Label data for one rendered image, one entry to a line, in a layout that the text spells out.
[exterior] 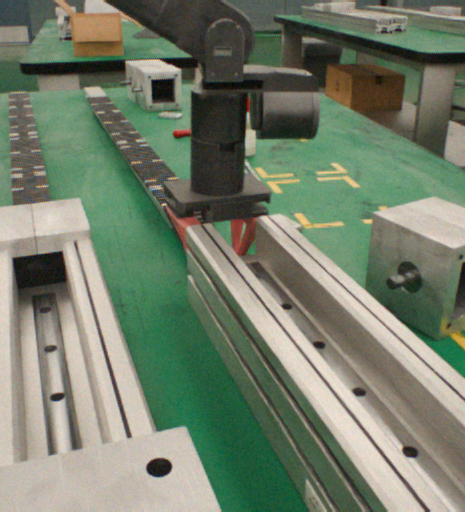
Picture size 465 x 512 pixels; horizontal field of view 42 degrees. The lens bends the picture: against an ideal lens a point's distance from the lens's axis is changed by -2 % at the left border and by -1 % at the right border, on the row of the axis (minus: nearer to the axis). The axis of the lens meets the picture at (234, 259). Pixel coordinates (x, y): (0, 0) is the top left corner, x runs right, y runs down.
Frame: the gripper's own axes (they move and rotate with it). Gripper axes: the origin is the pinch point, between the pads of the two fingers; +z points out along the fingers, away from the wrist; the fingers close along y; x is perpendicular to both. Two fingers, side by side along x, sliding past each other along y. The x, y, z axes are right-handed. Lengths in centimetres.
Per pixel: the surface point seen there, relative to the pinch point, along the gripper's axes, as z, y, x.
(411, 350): -9.2, 1.9, -31.8
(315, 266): -8.6, 2.0, -18.4
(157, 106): 3, 16, 86
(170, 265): 1.0, -4.6, 2.7
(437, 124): 40, 172, 167
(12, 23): 97, 30, 1085
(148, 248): 1.3, -5.8, 8.2
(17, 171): -0.6, -19.2, 36.1
